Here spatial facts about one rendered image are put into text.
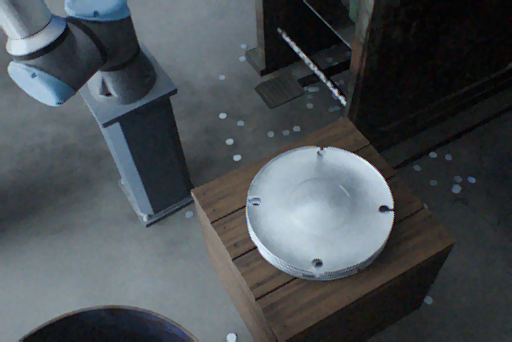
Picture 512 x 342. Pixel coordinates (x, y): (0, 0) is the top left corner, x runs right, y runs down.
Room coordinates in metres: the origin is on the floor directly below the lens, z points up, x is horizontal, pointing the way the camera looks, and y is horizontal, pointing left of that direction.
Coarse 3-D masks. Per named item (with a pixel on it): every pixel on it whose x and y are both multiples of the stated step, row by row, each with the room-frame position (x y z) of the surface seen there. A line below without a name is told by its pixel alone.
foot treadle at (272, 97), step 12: (348, 60) 1.21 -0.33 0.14; (288, 72) 1.16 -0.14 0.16; (336, 72) 1.16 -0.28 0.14; (264, 84) 1.12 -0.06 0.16; (276, 84) 1.11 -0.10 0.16; (288, 84) 1.11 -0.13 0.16; (300, 84) 1.11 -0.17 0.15; (264, 96) 1.07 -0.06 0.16; (276, 96) 1.07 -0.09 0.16; (288, 96) 1.06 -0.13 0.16
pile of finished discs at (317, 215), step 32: (288, 160) 0.67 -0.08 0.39; (320, 160) 0.67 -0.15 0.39; (352, 160) 0.66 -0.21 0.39; (256, 192) 0.60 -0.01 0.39; (288, 192) 0.59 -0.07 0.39; (320, 192) 0.58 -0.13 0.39; (352, 192) 0.58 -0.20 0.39; (384, 192) 0.57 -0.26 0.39; (256, 224) 0.53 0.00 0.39; (288, 224) 0.52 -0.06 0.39; (320, 224) 0.51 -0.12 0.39; (352, 224) 0.51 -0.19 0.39; (384, 224) 0.50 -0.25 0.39; (288, 256) 0.45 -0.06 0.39; (320, 256) 0.45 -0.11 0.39; (352, 256) 0.44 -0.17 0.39
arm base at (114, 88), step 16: (128, 64) 0.85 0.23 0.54; (144, 64) 0.88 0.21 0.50; (96, 80) 0.84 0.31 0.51; (112, 80) 0.83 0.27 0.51; (128, 80) 0.83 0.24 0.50; (144, 80) 0.85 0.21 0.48; (96, 96) 0.83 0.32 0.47; (112, 96) 0.82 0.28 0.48; (128, 96) 0.82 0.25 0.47; (144, 96) 0.84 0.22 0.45
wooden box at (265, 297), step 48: (288, 144) 0.74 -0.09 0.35; (336, 144) 0.73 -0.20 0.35; (192, 192) 0.64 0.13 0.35; (240, 192) 0.63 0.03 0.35; (240, 240) 0.51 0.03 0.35; (432, 240) 0.47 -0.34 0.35; (240, 288) 0.45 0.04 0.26; (288, 288) 0.40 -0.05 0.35; (336, 288) 0.39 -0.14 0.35; (384, 288) 0.40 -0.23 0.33; (288, 336) 0.31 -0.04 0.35; (336, 336) 0.35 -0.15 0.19
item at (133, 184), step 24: (144, 48) 0.99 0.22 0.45; (168, 96) 0.84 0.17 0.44; (120, 120) 0.79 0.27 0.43; (144, 120) 0.82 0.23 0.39; (168, 120) 0.85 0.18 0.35; (120, 144) 0.80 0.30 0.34; (144, 144) 0.81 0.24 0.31; (168, 144) 0.84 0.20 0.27; (120, 168) 0.84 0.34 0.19; (144, 168) 0.80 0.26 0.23; (168, 168) 0.83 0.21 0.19; (144, 192) 0.79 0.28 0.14; (168, 192) 0.82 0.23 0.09; (144, 216) 0.79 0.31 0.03
